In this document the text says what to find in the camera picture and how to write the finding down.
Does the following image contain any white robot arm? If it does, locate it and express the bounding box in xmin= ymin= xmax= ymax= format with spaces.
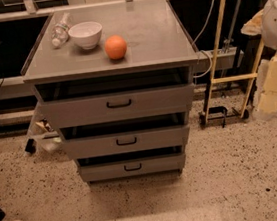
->
xmin=240 ymin=0 xmax=277 ymax=115

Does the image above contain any clear plastic bin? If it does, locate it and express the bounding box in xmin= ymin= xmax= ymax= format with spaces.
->
xmin=27 ymin=105 xmax=62 ymax=153

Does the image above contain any white ceramic bowl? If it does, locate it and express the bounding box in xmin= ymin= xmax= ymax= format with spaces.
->
xmin=68 ymin=21 xmax=102 ymax=50

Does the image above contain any orange fruit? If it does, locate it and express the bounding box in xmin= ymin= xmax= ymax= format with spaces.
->
xmin=104 ymin=35 xmax=127 ymax=60

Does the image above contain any clear plastic water bottle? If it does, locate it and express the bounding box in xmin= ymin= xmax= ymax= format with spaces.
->
xmin=51 ymin=12 xmax=71 ymax=48

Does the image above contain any white power cable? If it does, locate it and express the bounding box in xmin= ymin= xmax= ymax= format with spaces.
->
xmin=183 ymin=0 xmax=227 ymax=79

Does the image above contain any grey power strip box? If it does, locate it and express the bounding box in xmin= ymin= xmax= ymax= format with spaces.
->
xmin=193 ymin=47 xmax=237 ymax=73

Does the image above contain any yellow hand truck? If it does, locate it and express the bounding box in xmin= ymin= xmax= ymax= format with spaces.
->
xmin=183 ymin=0 xmax=275 ymax=131

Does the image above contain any grey drawer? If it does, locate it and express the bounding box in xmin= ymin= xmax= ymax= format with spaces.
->
xmin=62 ymin=126 xmax=189 ymax=160
xmin=78 ymin=153 xmax=186 ymax=182
xmin=39 ymin=84 xmax=194 ymax=129

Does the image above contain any grey top drawer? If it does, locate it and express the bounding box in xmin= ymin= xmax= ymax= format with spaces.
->
xmin=39 ymin=84 xmax=194 ymax=129

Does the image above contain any grey drawer cabinet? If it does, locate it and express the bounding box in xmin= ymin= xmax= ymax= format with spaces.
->
xmin=13 ymin=0 xmax=214 ymax=193

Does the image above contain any grey bottom drawer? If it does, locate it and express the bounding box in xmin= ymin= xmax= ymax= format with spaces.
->
xmin=78 ymin=153 xmax=186 ymax=182

